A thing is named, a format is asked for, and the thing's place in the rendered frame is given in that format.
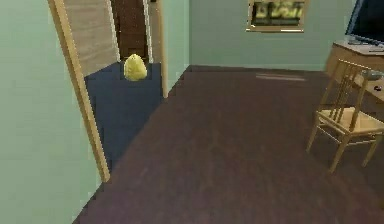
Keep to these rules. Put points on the yellow rounded lump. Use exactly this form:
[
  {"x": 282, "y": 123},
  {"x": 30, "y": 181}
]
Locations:
[{"x": 135, "y": 67}]

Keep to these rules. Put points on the dark brown room door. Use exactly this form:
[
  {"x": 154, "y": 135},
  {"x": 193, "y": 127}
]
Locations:
[{"x": 130, "y": 28}]

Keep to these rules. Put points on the wooden chair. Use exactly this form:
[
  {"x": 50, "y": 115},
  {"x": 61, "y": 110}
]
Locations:
[{"x": 346, "y": 121}]

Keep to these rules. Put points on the wooden television stand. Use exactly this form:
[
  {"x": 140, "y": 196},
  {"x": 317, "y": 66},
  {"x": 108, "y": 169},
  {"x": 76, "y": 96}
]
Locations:
[{"x": 353, "y": 56}]

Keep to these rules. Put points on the grey bowl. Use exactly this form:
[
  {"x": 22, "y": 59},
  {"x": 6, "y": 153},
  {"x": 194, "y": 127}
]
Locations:
[{"x": 371, "y": 74}]

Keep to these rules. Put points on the light wooden table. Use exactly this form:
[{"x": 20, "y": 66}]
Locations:
[{"x": 375, "y": 91}]

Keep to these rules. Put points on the small black object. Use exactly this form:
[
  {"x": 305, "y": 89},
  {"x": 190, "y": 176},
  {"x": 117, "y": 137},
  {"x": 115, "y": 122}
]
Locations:
[{"x": 377, "y": 88}]

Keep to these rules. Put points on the grey remote control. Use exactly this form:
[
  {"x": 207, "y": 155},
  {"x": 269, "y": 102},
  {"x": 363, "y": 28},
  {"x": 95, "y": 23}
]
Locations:
[{"x": 376, "y": 50}]

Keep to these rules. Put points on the black television set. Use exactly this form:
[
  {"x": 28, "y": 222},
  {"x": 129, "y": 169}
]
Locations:
[{"x": 368, "y": 20}]

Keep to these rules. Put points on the framed wall picture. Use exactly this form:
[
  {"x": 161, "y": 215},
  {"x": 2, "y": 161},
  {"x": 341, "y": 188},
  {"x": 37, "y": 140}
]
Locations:
[{"x": 276, "y": 15}]

